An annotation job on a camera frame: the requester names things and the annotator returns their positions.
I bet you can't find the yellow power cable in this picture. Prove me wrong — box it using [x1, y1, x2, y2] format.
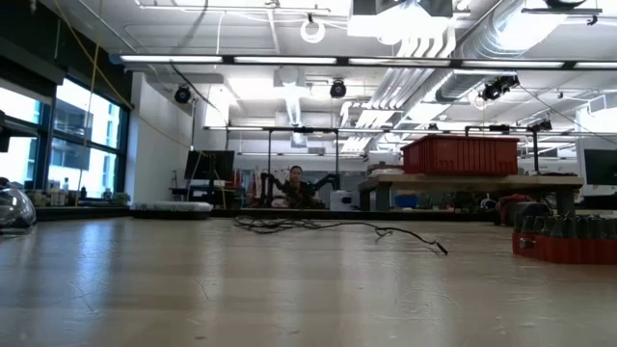
[55, 0, 134, 208]

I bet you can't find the wooden workbench on casters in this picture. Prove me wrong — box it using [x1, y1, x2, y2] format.
[357, 172, 585, 213]

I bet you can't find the red ribbed storage bin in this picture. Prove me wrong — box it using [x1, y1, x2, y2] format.
[401, 134, 521, 176]

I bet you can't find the large glass window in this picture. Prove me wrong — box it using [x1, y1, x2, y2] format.
[0, 76, 131, 201]

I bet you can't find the person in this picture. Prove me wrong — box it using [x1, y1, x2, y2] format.
[282, 164, 322, 209]

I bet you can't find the black gantry frame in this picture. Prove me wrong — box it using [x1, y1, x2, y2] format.
[266, 125, 340, 208]

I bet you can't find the black computer monitor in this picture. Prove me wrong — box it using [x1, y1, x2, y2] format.
[582, 147, 617, 187]
[184, 149, 236, 182]

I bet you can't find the silver round air duct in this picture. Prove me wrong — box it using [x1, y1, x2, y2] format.
[436, 0, 570, 102]

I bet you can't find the black aluminium table frame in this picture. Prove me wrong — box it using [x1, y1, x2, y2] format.
[36, 205, 497, 224]

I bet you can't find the red bit holder block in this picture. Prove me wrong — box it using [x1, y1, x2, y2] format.
[510, 204, 617, 266]

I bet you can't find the white coiled ceiling cable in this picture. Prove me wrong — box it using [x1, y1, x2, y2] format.
[299, 17, 327, 44]

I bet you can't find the long ceiling light bar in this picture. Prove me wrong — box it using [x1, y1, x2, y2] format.
[108, 52, 617, 72]

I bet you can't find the black camera stand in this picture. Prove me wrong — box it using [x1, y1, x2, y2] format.
[465, 118, 554, 174]

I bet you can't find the white appliance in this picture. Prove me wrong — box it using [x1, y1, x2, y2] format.
[329, 189, 356, 212]

